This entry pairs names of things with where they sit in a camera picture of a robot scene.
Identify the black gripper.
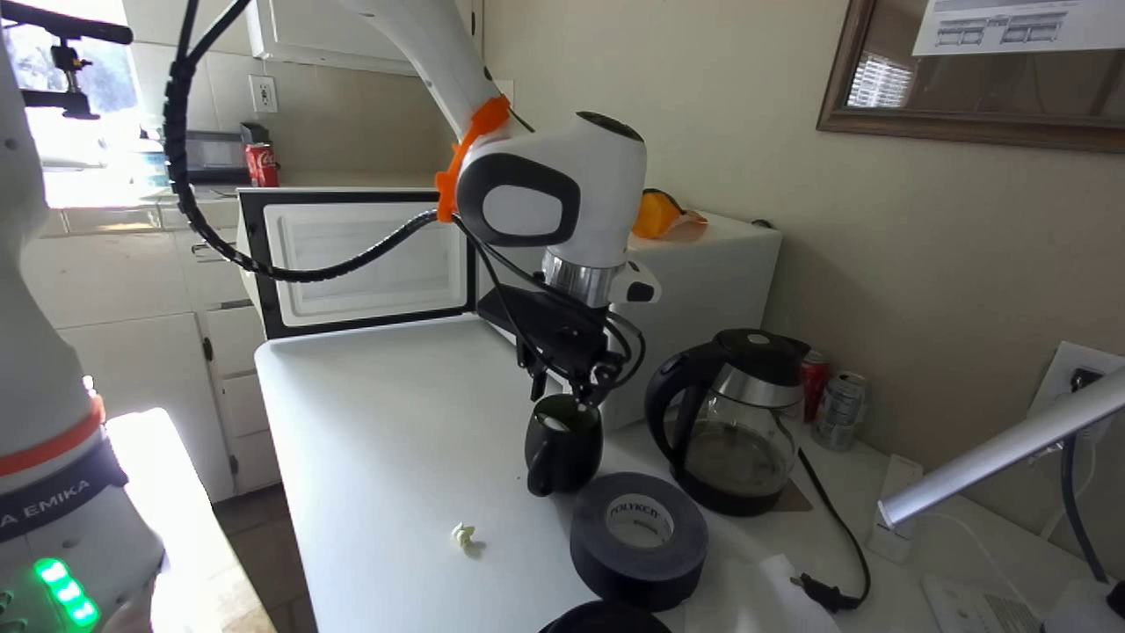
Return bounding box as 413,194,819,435
474,286,625,412

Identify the black mug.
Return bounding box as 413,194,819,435
519,391,608,501

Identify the white microwave oven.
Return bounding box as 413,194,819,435
600,207,788,432

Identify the black glass electric kettle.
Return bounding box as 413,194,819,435
639,326,816,520

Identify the small white crumpled scrap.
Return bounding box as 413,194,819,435
447,520,489,562

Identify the orange plastic item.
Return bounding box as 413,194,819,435
628,186,709,247

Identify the black round lid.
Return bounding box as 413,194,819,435
538,599,674,633

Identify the red soda can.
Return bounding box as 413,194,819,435
797,359,837,426

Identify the white microwave door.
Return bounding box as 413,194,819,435
234,186,483,340

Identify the silver soda can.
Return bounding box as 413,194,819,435
813,371,875,459

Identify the black countertop appliance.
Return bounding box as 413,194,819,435
182,127,253,190

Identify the white lamp bar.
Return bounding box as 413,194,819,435
875,371,1125,531

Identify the white kitchen cabinet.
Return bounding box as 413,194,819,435
16,190,290,508

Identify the white spray bottle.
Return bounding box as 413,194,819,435
1043,577,1125,633

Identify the white printed paper sheet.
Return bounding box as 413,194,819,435
912,0,1125,59

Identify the black duct tape roll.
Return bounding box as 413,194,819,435
565,469,709,617

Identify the black kettle power cord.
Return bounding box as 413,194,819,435
791,442,880,617

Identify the black corrugated cable hose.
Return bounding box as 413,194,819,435
159,0,455,286

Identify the brown wooden picture frame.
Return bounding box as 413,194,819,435
816,0,1125,157

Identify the white wall outlet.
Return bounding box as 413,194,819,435
1025,337,1125,429

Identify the black outlet cable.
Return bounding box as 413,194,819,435
1057,432,1116,586

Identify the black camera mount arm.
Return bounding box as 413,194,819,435
0,0,137,125

